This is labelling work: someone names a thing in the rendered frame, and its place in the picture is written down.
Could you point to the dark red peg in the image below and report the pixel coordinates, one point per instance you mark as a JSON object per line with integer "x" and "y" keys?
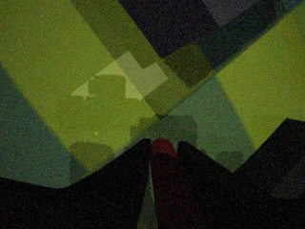
{"x": 175, "y": 204}

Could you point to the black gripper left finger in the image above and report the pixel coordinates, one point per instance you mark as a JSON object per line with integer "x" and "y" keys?
{"x": 110, "y": 198}

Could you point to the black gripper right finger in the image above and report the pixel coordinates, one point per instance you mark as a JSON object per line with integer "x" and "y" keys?
{"x": 228, "y": 202}

